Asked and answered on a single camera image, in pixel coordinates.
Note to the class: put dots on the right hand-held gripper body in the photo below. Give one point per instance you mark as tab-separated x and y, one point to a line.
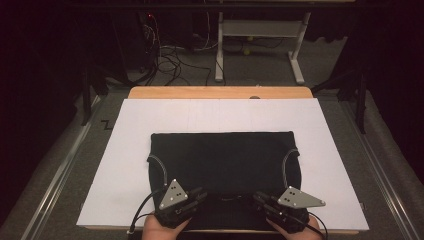
293	203

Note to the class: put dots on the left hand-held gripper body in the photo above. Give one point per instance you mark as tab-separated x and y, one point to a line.
173	200

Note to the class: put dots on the black knit vest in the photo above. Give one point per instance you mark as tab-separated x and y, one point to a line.
223	163

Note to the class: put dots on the person's right hand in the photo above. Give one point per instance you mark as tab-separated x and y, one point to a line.
301	233

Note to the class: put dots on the person's left hand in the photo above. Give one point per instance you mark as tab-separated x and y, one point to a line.
156	230

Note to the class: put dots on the white board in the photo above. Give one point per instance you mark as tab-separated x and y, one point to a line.
126	150

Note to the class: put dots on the wooden table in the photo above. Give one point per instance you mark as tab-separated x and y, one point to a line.
186	92

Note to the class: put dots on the dark metal stand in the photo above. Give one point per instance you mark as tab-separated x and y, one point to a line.
88	90
358	96

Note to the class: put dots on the yellow-green tennis ball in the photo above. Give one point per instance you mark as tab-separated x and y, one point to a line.
250	38
246	51

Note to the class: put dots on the dark computer case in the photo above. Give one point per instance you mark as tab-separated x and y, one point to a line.
146	36

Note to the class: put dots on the grey metal floor rail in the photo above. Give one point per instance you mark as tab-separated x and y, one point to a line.
376	166
56	180

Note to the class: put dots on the white metal desk frame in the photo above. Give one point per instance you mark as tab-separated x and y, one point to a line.
260	28

